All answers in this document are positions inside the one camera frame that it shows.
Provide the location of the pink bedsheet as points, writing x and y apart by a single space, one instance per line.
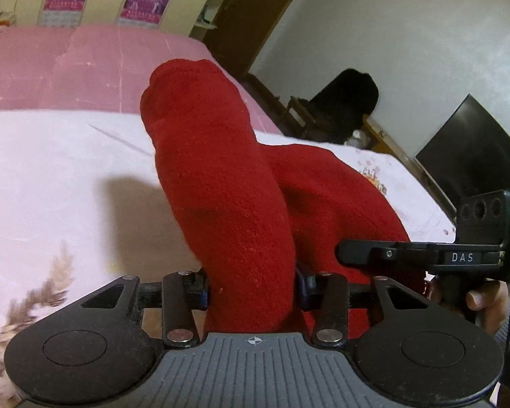
68 68

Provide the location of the person's right hand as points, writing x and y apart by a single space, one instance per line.
491 306

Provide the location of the red sweater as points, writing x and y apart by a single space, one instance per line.
221 178

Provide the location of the black television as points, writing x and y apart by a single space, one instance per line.
471 157

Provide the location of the brown wooden door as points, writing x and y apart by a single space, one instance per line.
259 17

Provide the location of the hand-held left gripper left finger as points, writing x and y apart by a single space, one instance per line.
203 296

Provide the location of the white floral blanket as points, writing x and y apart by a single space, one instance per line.
46 170

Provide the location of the black bag on chair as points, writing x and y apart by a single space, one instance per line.
348 97

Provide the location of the cream open shelf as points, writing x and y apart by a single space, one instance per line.
214 4

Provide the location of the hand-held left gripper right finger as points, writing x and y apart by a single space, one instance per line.
302 290

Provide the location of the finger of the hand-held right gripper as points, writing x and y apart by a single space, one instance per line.
365 251

